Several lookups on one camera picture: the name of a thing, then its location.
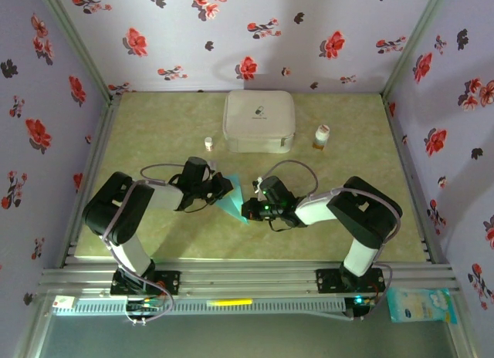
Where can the light blue cloth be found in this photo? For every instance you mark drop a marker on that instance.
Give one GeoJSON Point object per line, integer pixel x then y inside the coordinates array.
{"type": "Point", "coordinates": [233, 203]}

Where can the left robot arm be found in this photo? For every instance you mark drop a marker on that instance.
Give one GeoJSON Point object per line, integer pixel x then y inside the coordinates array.
{"type": "Point", "coordinates": [112, 215]}

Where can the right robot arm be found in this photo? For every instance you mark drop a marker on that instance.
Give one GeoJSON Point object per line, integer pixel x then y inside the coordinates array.
{"type": "Point", "coordinates": [363, 215]}

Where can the small white pill bottle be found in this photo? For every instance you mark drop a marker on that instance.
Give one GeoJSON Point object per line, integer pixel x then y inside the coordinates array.
{"type": "Point", "coordinates": [208, 144]}

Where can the white zippered medicine case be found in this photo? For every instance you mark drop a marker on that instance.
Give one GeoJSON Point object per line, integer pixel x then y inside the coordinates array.
{"type": "Point", "coordinates": [258, 119]}

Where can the white capped amber pill bottle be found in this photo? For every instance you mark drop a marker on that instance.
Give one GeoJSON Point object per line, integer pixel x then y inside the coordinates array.
{"type": "Point", "coordinates": [320, 138]}

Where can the yellow label strip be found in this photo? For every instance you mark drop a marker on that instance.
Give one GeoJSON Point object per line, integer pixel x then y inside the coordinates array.
{"type": "Point", "coordinates": [229, 302]}

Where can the blue wet wipes pack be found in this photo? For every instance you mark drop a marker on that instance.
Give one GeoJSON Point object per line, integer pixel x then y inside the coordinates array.
{"type": "Point", "coordinates": [420, 306]}

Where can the small white box red label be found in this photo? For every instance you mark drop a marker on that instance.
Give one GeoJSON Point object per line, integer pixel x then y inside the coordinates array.
{"type": "Point", "coordinates": [63, 302]}

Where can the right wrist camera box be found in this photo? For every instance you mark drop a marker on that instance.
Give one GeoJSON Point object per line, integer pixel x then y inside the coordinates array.
{"type": "Point", "coordinates": [258, 183]}

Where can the aluminium front rail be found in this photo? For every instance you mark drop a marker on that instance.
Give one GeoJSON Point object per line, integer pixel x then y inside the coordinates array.
{"type": "Point", "coordinates": [247, 277]}

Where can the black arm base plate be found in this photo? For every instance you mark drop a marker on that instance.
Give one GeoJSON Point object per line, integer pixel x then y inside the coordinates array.
{"type": "Point", "coordinates": [326, 281]}
{"type": "Point", "coordinates": [170, 282]}

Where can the aluminium side rail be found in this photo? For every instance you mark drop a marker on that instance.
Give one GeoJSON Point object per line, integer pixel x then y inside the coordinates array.
{"type": "Point", "coordinates": [395, 134]}
{"type": "Point", "coordinates": [102, 134]}

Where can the aluminium corner post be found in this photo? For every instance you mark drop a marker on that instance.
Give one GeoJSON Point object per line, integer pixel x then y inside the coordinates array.
{"type": "Point", "coordinates": [77, 41]}
{"type": "Point", "coordinates": [415, 41]}

